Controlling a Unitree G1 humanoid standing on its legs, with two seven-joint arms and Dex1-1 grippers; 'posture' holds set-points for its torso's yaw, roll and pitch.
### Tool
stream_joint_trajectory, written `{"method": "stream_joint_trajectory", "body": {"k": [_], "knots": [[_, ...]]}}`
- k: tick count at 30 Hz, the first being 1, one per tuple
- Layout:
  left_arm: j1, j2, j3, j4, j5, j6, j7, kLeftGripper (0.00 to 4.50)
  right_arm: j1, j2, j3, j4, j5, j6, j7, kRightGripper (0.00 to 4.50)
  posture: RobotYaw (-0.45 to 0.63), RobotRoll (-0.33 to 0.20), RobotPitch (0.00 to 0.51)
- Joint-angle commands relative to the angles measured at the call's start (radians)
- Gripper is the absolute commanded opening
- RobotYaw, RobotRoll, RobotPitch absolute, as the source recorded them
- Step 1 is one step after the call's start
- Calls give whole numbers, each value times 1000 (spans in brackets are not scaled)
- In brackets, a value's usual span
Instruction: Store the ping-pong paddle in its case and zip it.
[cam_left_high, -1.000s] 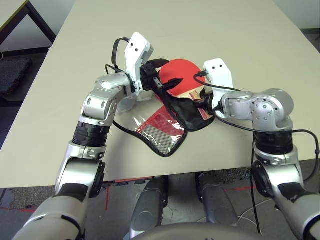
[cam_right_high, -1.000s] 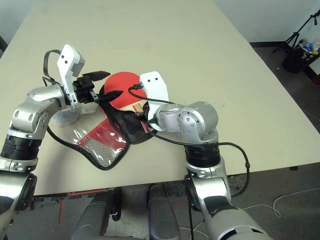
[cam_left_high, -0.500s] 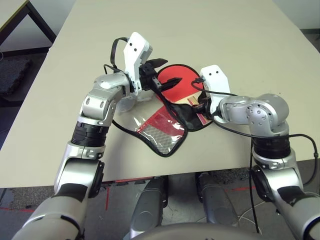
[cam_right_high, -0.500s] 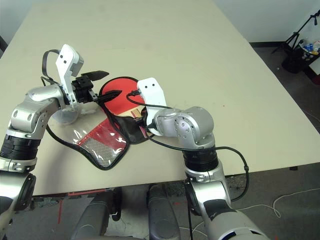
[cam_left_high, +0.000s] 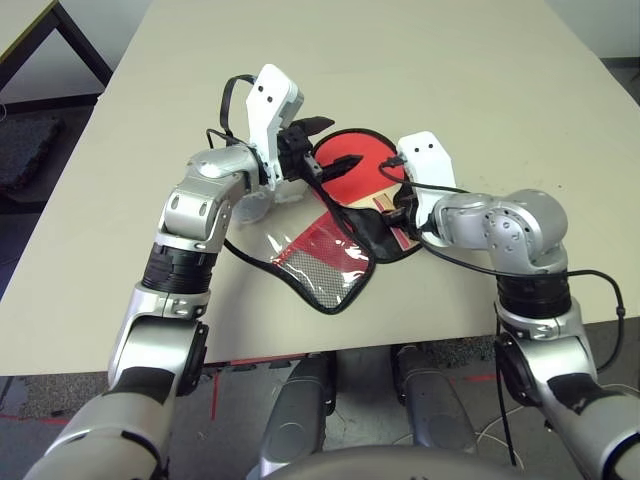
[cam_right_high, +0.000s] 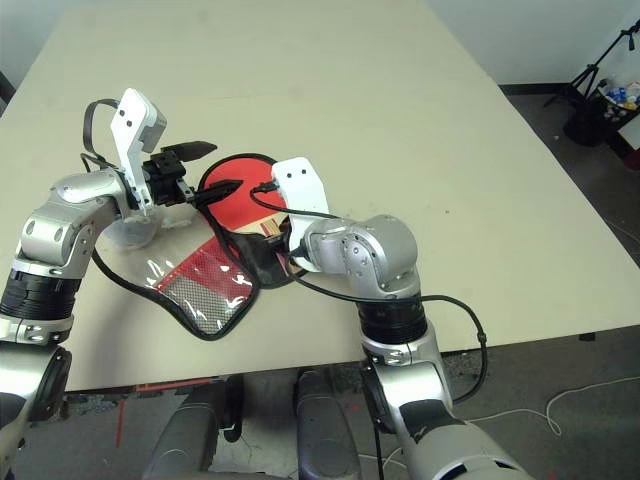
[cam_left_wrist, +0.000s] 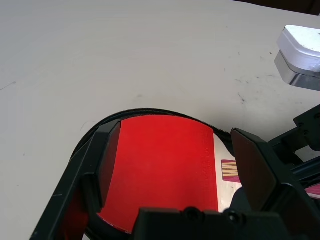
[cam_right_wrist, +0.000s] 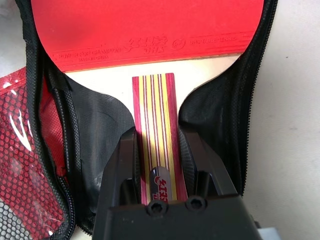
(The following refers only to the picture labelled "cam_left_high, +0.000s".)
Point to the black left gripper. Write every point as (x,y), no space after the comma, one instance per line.
(297,157)

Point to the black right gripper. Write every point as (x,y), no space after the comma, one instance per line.
(407,217)

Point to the red ping-pong paddle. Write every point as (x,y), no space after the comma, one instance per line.
(345,192)

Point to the black red paddle case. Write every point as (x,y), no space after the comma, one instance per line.
(325,280)

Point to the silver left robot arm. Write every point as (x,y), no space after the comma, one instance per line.
(200,200)

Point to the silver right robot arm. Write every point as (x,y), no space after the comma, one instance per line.
(525,220)

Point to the grey robot right leg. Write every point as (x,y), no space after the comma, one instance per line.
(440,410)

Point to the grey robot leg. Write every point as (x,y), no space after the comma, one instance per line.
(295,415)
(440,410)

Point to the grey robot left leg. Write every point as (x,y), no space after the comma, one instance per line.
(295,415)

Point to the grey robot torso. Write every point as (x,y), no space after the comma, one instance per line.
(400,467)

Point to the black framed side table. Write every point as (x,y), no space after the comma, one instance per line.
(82,45)

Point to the black foam floor mat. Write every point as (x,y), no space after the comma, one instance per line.
(25,155)

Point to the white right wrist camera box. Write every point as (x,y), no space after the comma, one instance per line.
(430,165)

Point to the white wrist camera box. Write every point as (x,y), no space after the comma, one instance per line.
(267,105)
(430,165)

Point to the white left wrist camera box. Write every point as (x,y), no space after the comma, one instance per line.
(267,105)

